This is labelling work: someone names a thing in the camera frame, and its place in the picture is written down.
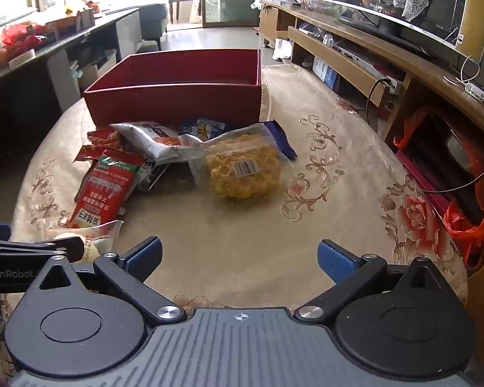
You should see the dark coffee table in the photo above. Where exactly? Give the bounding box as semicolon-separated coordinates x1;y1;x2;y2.
0;8;140;186

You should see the orange cardboard box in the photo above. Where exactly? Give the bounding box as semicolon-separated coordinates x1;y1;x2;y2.
44;10;81;29

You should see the white green snack packet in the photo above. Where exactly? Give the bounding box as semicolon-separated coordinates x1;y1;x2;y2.
136;159;172;194

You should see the black curved television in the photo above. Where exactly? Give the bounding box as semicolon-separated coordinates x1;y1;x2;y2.
327;0;484;69

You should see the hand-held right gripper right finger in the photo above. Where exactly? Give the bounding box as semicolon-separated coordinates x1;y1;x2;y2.
294;239;460;323

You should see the white plastic container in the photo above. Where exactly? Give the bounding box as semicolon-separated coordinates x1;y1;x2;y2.
8;48;37;67

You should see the red gummy candy packet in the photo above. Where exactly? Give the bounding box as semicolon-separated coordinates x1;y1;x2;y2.
73;126;124;164

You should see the white spicy strip packet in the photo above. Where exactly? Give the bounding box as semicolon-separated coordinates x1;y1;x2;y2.
111;121;194;166

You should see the red plastic bag of fruit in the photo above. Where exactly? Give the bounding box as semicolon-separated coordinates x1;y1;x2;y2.
2;24;45;49

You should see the red cardboard box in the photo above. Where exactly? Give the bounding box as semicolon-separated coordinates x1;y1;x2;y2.
83;48;264;126

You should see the white storage box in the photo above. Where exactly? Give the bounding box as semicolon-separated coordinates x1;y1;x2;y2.
78;48;117;89

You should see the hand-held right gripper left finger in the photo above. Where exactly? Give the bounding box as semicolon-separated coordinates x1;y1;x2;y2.
22;237;187;324

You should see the grey sofa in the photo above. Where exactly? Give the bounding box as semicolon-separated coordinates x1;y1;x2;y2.
139;3;169;51

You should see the blue white box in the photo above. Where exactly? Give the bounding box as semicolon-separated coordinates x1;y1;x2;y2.
312;55;341;89

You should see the blue snack packet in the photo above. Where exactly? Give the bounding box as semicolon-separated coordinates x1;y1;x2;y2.
179;117;227;142

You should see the clear yellow cake packet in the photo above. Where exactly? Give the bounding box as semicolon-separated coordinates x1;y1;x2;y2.
181;123;293;202

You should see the clear steamed bread packet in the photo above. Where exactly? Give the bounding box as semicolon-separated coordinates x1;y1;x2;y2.
44;220;124;267

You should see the wooden television cabinet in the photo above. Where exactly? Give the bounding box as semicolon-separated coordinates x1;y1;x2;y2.
259;0;484;331

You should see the white plastic bag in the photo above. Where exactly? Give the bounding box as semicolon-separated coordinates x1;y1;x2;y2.
272;38;293;63

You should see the purple snack packet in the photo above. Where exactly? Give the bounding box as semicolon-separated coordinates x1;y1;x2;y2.
264;120;298;161

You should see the silver set-top box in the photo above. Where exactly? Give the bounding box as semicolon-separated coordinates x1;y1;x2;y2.
331;44;400;85

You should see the red green snack packet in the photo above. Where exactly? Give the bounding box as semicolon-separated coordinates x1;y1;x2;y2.
66;148;146;230

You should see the white power strip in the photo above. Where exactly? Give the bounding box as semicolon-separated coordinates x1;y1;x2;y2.
464;83;484;107

